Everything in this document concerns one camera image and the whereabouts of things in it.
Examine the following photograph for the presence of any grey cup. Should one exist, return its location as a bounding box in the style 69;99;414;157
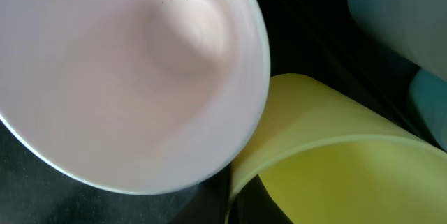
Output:
347;0;447;82

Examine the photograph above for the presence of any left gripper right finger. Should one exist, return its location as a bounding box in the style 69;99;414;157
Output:
228;174;295;224

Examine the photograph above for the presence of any pink cup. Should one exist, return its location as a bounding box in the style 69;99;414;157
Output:
0;0;272;196

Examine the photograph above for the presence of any yellow cup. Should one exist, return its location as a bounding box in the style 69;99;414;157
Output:
225;73;447;224

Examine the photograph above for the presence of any green cup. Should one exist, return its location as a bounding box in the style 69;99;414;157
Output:
406;68;447;151

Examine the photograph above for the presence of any black tray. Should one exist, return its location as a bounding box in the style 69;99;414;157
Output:
242;0;441;148

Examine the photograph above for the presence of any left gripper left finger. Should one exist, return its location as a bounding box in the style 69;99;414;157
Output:
170;167;232;224

